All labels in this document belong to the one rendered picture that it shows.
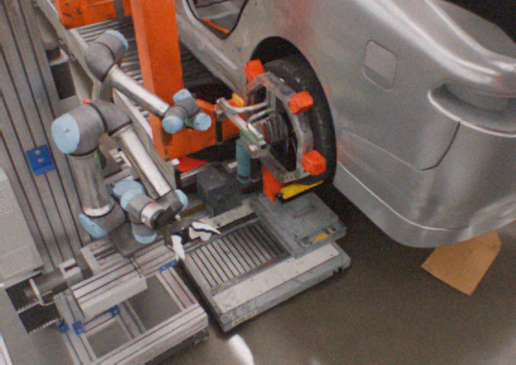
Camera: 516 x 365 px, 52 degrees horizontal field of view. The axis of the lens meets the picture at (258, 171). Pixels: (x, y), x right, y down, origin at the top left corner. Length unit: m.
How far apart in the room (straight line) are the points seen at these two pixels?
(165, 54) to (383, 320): 1.78
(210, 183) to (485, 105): 1.63
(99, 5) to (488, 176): 3.46
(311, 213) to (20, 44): 1.91
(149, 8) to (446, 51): 1.36
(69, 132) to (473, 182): 1.38
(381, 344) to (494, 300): 0.72
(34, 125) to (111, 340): 1.17
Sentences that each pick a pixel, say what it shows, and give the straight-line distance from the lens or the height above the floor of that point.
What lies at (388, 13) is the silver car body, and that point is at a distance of 1.97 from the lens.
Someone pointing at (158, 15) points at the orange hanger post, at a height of 1.38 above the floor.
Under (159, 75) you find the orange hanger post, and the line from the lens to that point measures 2.72.
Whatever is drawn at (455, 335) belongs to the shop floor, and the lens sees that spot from 3.05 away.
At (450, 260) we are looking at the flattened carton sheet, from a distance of 3.35.
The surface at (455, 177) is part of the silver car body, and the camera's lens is 1.99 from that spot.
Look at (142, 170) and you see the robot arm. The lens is 1.86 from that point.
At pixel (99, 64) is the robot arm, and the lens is 2.21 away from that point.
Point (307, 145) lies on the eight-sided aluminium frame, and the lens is 2.46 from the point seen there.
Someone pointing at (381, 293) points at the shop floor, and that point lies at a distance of 3.10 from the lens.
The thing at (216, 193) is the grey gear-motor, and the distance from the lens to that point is 3.05.
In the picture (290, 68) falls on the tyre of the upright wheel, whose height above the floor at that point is 1.18.
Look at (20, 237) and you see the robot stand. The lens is 2.19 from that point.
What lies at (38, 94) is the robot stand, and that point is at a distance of 1.93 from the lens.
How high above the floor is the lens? 2.44
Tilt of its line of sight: 41 degrees down
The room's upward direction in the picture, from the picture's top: straight up
